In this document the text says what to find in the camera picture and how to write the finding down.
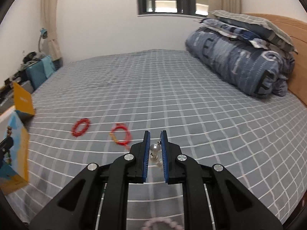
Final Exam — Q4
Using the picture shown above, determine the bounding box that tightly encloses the pearl earrings cluster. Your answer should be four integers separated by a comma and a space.
149, 141, 163, 170

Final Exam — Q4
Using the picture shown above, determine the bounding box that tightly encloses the red cord bracelet gold tube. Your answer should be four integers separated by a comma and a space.
109, 123, 132, 151

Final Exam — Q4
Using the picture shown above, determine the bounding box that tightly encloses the red bead bracelet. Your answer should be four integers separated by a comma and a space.
71, 117, 91, 138

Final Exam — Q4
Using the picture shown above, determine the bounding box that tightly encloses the blue yellow storage box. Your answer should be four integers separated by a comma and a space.
1, 107, 29, 196

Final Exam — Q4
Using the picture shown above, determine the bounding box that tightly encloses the yellow box lid flap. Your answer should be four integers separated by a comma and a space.
13, 82, 35, 121

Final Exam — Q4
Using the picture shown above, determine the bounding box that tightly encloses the grey checked bed sheet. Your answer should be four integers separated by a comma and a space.
7, 50, 306, 222

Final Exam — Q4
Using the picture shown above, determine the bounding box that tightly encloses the teal suitcase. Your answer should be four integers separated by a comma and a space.
26, 56, 56, 90

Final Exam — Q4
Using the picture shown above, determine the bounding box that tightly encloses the dark clothes pile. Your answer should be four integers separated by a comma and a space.
20, 51, 46, 70

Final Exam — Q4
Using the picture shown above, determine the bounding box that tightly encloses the folded blue patterned duvet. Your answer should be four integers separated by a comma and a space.
185, 27, 295, 98

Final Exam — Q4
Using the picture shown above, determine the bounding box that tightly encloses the teal desk lamp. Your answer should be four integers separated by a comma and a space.
38, 28, 48, 53

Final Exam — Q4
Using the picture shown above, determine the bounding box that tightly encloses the grey checked pillow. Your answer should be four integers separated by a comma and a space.
200, 10, 298, 53

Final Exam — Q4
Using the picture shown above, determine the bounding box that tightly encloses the beige left curtain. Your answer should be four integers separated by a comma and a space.
41, 0, 62, 61

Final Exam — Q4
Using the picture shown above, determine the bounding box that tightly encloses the wooden headboard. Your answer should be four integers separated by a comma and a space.
244, 13, 307, 107

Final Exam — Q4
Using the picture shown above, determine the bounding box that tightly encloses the pink bead bracelet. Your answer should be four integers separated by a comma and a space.
141, 216, 185, 230

